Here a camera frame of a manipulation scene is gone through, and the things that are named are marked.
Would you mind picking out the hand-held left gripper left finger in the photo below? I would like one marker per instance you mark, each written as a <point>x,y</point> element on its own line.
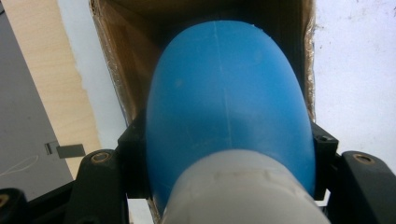
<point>134,155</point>

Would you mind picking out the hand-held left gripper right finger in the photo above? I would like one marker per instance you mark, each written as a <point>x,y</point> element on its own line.
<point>323,161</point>

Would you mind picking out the blue bottle with white cap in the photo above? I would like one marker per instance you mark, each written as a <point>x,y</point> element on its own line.
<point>227,102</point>

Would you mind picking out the dark tape tab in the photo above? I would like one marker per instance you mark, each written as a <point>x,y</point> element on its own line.
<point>71,151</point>

